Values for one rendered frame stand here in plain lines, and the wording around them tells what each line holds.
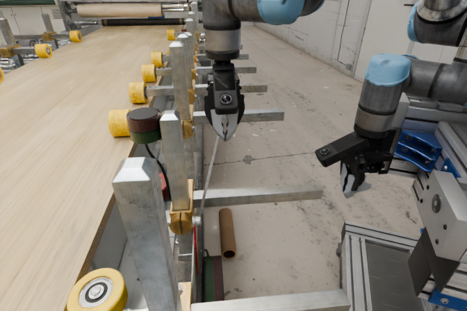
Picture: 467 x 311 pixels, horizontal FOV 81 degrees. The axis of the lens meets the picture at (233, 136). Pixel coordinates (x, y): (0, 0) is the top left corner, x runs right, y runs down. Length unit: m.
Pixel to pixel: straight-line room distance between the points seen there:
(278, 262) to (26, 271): 1.25
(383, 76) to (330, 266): 1.23
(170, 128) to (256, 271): 1.18
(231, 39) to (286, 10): 0.13
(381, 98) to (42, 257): 0.69
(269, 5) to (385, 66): 0.26
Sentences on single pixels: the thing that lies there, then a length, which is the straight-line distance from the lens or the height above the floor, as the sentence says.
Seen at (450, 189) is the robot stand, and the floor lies 0.99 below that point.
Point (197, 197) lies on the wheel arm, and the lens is 0.67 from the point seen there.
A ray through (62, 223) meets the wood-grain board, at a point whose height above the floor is 0.90.
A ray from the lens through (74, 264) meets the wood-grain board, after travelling 0.57.
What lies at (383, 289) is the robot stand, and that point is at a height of 0.21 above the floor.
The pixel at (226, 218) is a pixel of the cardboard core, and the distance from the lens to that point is 1.69.
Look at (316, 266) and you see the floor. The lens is 1.65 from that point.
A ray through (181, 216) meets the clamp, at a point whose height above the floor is 0.87.
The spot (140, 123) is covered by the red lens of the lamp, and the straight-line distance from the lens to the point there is 0.50.
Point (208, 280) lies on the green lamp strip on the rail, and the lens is 0.72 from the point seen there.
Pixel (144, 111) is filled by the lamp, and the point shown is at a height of 1.10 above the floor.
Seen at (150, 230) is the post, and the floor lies 1.09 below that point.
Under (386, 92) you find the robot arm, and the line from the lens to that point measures 0.62.
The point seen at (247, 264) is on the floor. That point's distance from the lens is 1.60.
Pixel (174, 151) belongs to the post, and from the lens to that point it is 0.54.
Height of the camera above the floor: 1.32
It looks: 30 degrees down
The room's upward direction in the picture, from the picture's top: straight up
